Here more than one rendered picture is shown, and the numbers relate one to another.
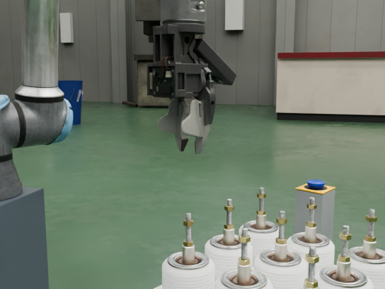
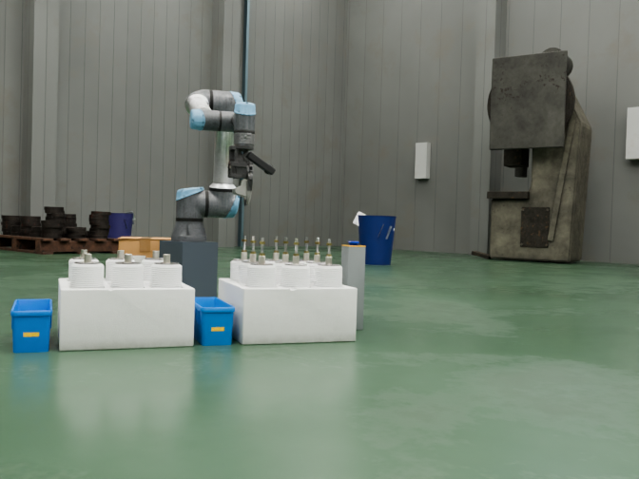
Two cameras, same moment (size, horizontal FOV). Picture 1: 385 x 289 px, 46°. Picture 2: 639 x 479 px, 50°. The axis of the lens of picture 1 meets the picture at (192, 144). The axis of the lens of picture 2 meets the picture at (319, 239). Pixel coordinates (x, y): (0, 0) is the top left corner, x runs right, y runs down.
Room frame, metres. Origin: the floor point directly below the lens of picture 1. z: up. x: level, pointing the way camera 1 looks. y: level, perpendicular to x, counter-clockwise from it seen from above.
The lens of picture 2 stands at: (-1.29, -1.44, 0.39)
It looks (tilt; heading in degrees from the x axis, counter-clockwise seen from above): 1 degrees down; 29
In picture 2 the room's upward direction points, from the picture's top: 2 degrees clockwise
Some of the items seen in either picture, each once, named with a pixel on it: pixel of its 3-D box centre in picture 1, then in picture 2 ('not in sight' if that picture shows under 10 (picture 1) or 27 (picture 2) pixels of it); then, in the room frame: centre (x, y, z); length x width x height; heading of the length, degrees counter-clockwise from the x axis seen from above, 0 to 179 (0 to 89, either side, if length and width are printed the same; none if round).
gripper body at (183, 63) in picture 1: (180, 62); (241, 162); (0.75, 0.02, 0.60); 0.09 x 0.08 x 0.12; 135
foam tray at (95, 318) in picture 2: not in sight; (123, 310); (0.37, 0.20, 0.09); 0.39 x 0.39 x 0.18; 50
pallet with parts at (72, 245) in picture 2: not in sight; (54, 228); (4.05, 4.88, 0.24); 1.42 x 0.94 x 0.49; 73
